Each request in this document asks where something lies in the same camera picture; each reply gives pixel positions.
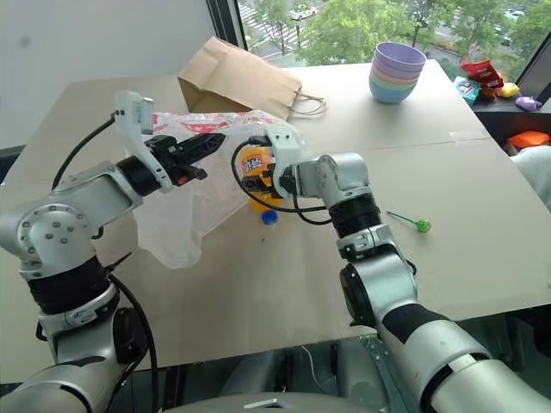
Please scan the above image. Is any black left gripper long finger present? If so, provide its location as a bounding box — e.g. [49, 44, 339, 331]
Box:
[177, 132, 227, 164]

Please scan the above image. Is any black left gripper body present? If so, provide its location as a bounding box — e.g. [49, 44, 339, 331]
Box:
[144, 134, 189, 188]

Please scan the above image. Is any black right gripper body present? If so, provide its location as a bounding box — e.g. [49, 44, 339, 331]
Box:
[257, 164, 280, 198]

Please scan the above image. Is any orange soda bottle blue cap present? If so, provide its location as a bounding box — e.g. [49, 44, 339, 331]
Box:
[238, 144, 284, 227]

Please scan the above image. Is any translucent plastic bag red print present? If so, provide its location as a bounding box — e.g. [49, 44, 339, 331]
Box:
[125, 109, 309, 271]

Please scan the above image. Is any red snack bag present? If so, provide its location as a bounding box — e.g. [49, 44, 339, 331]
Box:
[460, 59, 505, 98]

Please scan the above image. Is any brown cardboard table cover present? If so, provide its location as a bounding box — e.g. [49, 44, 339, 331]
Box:
[0, 58, 551, 384]

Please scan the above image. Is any blue plastic bowl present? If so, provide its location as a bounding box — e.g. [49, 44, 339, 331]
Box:
[368, 77, 419, 106]

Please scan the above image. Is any green plastic bowl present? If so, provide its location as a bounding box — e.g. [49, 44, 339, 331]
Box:
[368, 71, 421, 86]

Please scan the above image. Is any green lollipop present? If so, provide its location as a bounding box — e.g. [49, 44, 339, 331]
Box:
[386, 210, 432, 235]

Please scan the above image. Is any pink plastic bowl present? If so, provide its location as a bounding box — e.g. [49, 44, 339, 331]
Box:
[370, 66, 423, 80]

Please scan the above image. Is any purple plastic bowl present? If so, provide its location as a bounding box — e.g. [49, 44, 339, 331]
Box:
[371, 60, 425, 75]
[373, 41, 428, 70]

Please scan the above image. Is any teal snack packet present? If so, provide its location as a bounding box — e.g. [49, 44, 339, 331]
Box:
[453, 76, 481, 105]

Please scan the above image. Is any black side shelf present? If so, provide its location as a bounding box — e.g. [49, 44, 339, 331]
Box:
[472, 96, 551, 157]

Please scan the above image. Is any orange snack packet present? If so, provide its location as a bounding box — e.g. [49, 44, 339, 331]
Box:
[507, 130, 551, 150]

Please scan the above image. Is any white cloth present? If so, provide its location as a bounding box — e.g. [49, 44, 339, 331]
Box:
[509, 145, 551, 208]

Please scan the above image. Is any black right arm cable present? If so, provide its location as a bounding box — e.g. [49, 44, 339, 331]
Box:
[231, 135, 335, 225]

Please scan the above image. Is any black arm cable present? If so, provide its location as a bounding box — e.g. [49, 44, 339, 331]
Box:
[51, 112, 159, 388]
[231, 135, 335, 225]

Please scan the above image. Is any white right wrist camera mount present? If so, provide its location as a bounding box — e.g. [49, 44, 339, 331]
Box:
[263, 124, 307, 200]

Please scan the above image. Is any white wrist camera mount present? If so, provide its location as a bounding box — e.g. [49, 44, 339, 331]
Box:
[113, 89, 174, 194]
[263, 124, 307, 200]

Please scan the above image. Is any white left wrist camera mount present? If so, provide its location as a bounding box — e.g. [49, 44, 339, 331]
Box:
[113, 89, 174, 194]

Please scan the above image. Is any brown paper bag with handles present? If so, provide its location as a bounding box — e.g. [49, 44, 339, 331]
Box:
[177, 35, 326, 122]

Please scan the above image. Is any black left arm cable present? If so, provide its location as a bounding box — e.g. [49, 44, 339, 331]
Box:
[51, 112, 159, 388]

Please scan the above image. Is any black window frame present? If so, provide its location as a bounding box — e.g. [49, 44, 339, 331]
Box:
[205, 0, 250, 49]

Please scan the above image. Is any metal table frame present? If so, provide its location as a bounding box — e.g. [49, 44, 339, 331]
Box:
[356, 334, 417, 413]

